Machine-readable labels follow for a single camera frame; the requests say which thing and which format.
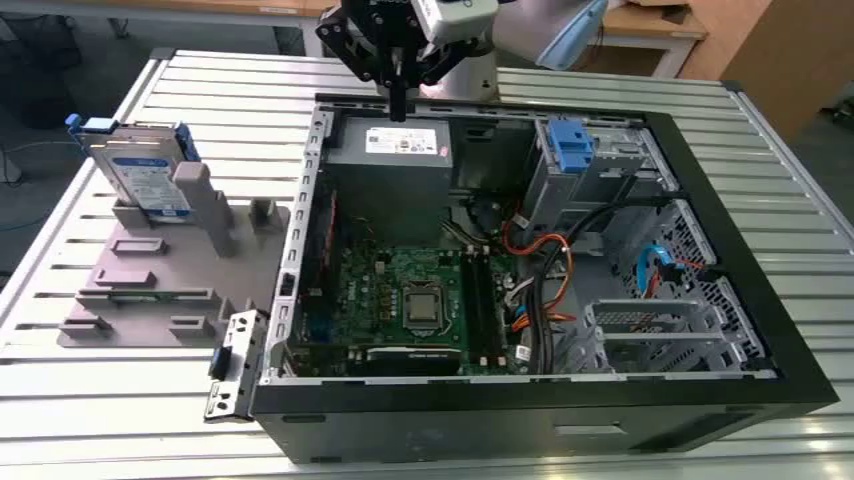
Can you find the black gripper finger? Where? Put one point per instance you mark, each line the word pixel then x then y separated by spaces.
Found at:
pixel 447 62
pixel 347 45

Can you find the hard disk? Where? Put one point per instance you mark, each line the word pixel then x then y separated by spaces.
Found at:
pixel 142 175

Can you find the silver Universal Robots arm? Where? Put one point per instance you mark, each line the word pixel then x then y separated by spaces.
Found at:
pixel 469 75

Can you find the metal disk bay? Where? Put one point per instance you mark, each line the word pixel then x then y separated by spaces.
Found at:
pixel 667 340

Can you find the long wooden desk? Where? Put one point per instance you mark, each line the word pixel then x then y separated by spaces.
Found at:
pixel 200 6

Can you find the blue drive cage latch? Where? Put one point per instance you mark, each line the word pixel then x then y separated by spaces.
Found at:
pixel 569 150

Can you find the grey power supply unit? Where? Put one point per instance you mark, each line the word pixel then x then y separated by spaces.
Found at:
pixel 387 195

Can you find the small wooden desk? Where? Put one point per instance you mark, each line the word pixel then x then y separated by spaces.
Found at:
pixel 640 25

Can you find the grey optical drive cage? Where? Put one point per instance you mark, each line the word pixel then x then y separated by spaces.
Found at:
pixel 600 190

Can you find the black office chair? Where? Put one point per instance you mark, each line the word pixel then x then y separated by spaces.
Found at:
pixel 40 75

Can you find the black RAM slot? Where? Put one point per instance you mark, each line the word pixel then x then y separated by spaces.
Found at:
pixel 475 305
pixel 491 305

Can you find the green motherboard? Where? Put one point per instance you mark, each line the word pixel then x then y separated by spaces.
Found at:
pixel 363 300

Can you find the silver CPU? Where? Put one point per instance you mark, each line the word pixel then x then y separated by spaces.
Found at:
pixel 421 307

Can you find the wooden cabinet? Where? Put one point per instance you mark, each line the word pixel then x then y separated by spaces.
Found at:
pixel 787 60

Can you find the grey parts rack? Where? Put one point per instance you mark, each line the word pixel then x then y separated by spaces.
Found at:
pixel 180 280

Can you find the CPU socket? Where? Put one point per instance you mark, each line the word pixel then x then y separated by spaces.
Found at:
pixel 421 330

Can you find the black graphics card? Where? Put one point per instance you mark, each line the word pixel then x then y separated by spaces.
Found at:
pixel 413 357

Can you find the green RAM stick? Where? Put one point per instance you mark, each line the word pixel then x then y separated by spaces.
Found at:
pixel 133 298

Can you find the black open PC case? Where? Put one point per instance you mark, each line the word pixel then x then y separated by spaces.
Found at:
pixel 467 425

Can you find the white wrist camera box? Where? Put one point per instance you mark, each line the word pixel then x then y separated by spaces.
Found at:
pixel 453 20

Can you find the metal expansion slot bracket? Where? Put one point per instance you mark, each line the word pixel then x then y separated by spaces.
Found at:
pixel 236 350

